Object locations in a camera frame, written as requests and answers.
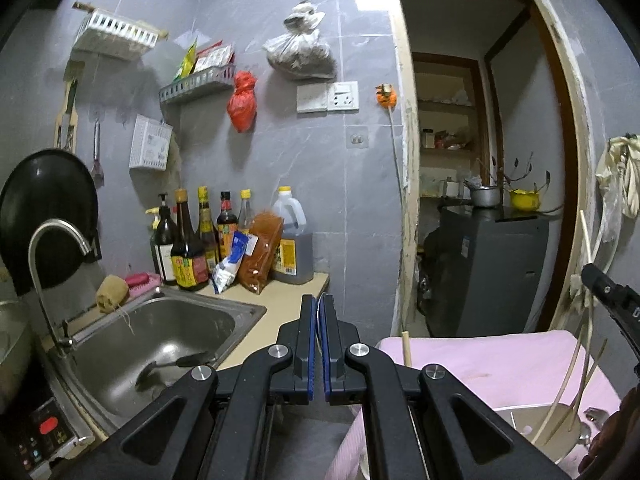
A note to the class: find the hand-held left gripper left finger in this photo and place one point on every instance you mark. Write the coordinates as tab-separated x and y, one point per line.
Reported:
312	350

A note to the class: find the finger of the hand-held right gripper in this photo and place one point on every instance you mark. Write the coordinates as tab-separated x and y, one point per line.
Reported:
605	287

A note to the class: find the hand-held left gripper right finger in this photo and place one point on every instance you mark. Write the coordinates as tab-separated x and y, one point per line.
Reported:
327	350

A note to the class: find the white plastic utensil holder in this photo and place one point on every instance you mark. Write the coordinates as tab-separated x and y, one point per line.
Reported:
520	425

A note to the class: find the person's right hand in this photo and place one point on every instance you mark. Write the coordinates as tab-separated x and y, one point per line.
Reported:
620	435

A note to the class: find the white knotted rag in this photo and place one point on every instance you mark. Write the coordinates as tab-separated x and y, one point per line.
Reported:
580	300

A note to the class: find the large oil jug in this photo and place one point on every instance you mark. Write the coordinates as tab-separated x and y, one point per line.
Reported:
295	255

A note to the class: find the red brown spice packet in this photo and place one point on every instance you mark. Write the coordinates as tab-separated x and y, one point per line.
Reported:
260	255

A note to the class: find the yellow bowl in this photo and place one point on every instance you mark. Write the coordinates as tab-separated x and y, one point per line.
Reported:
525	201

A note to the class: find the white blue packet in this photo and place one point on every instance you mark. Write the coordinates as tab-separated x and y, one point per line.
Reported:
230	265

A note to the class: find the black ladle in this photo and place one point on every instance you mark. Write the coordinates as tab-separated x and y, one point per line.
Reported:
170	365

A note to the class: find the dried plant stems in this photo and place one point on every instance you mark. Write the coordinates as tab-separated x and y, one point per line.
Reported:
517	170

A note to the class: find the pink floral cloth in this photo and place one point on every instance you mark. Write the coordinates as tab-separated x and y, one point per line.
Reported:
475	360

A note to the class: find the small steel pot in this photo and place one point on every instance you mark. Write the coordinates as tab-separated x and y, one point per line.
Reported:
484	197

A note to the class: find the clear bottle yellow cap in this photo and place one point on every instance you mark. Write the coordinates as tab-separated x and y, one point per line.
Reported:
246	212

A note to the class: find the sauce bottle red cap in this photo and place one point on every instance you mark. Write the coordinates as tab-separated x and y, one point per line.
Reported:
227	222

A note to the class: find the sauce bottle yellow cap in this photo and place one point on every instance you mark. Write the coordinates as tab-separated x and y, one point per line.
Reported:
206	230

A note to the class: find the steel sink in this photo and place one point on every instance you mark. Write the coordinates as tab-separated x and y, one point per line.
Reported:
150	330

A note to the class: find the pink scrub brush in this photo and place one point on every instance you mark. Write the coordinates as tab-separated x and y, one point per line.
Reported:
142	280

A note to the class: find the tan loofah scrubber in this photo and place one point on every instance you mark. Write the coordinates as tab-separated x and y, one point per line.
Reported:
112	294

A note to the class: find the clear glass jar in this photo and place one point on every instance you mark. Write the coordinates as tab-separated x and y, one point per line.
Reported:
428	138

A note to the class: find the wooden shelf unit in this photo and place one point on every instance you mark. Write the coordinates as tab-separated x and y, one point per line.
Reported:
445	105

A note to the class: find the red plastic bag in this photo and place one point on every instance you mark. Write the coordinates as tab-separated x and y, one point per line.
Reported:
242	102

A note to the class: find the orange plug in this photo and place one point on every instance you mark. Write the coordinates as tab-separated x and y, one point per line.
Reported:
387	96

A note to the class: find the black induction cooker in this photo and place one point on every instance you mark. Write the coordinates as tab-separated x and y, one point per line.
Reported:
45	435

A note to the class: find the hanging steel spatula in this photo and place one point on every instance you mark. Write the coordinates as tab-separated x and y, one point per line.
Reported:
97	160

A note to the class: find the steel faucet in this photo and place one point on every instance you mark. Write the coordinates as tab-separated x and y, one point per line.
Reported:
37	260

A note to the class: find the clear bag of dried goods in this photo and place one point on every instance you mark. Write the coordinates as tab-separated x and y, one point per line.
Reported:
300	52

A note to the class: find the black wok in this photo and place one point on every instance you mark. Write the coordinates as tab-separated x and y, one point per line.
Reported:
50	200

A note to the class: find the red white seasoning packet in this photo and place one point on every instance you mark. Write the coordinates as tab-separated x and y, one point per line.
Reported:
215	56

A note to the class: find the yellow green seasoning packet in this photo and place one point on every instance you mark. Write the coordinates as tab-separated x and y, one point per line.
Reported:
186	60

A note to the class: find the door frame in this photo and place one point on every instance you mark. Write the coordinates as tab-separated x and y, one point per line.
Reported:
406	160

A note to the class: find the small wall hook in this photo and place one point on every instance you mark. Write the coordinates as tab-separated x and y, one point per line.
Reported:
357	138

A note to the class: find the white wall switch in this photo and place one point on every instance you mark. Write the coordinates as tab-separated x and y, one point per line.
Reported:
312	98

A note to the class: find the white wall socket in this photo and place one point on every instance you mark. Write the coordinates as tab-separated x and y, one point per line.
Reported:
343	96

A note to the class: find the white slotted wall box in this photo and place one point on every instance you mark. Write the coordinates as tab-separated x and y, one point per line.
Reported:
150	142

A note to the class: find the grey wall shelf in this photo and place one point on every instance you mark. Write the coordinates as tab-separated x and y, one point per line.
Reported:
197	85

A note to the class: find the white wall basket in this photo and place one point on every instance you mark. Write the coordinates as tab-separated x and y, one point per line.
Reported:
117	32

